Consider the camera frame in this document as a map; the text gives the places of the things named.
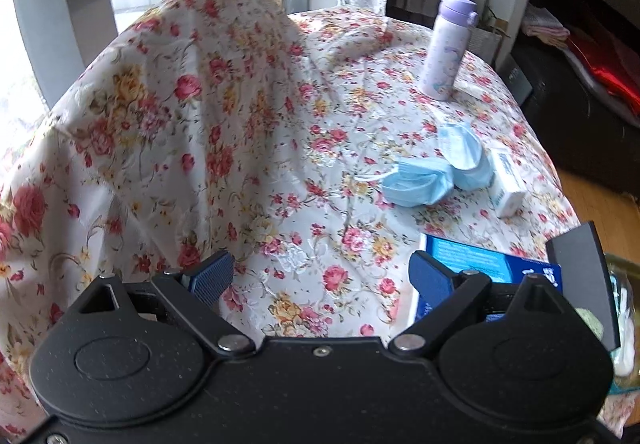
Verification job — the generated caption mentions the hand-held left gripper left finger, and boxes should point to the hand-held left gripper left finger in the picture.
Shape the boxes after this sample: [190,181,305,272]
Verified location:
[65,250,257,356]

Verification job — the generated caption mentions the clear plastic bag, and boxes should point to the clear plastic bag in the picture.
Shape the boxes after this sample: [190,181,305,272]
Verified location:
[574,253,640,395]

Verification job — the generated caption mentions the floral tablecloth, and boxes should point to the floral tablecloth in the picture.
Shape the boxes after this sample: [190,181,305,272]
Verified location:
[0,0,581,444]

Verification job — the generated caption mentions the purple water bottle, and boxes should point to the purple water bottle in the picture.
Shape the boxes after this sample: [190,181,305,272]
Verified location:
[418,0,479,101]

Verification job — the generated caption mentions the small white box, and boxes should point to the small white box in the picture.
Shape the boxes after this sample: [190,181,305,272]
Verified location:
[486,147,527,219]

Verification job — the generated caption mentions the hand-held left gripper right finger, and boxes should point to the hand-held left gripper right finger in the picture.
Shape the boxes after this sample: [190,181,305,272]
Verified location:
[389,250,576,358]

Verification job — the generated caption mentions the dark sofa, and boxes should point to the dark sofa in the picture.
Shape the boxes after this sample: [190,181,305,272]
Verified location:
[500,0,640,197]

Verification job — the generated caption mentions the blue cardboard box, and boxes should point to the blue cardboard box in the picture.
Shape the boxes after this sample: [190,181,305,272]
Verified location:
[406,233,563,327]

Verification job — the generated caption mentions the pink folded cloth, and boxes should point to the pink folded cloth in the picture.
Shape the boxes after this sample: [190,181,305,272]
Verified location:
[521,4,572,45]

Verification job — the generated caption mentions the blue face mask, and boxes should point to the blue face mask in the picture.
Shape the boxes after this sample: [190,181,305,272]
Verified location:
[438,121,497,191]
[351,161,457,208]

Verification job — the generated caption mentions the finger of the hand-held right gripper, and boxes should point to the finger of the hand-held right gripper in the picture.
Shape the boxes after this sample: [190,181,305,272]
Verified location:
[546,221,622,352]

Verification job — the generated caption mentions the potted plant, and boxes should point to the potted plant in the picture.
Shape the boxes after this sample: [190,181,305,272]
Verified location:
[470,0,512,68]

